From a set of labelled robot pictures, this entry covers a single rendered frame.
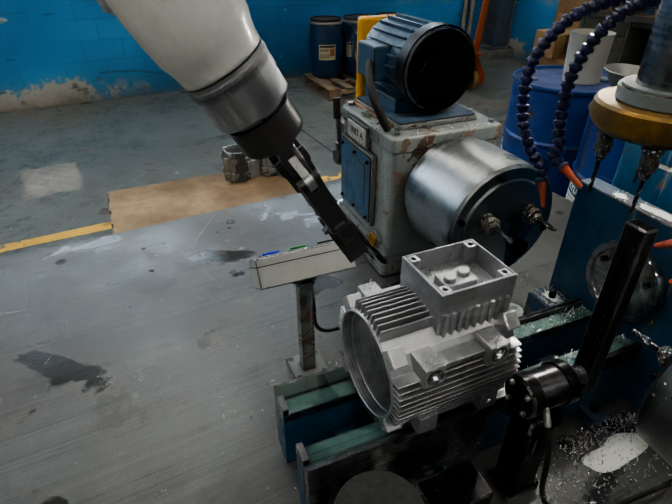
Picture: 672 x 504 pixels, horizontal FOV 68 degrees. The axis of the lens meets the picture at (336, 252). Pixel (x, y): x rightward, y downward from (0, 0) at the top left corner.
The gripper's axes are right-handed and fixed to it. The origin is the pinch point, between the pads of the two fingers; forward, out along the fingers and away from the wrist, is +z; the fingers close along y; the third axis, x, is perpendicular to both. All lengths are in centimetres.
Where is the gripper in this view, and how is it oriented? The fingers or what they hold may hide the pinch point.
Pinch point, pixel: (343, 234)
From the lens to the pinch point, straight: 64.8
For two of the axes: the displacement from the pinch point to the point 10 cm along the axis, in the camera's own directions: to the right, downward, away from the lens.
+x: -8.0, 6.0, 0.0
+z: 4.6, 6.2, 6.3
